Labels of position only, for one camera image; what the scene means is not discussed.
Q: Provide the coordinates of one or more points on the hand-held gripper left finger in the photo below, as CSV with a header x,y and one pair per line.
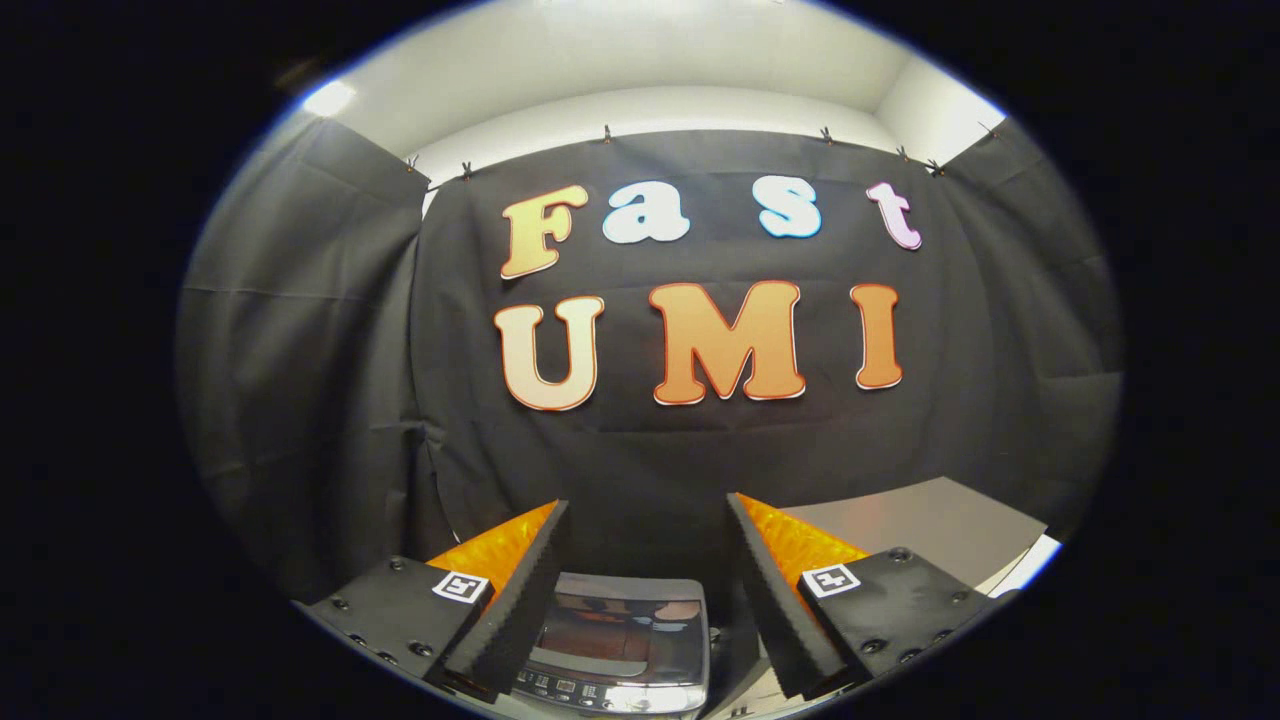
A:
x,y
535,600

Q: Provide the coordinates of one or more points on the grey washing machine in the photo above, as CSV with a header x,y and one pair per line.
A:
x,y
620,695

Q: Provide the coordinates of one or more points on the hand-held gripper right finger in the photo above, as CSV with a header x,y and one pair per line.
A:
x,y
765,600

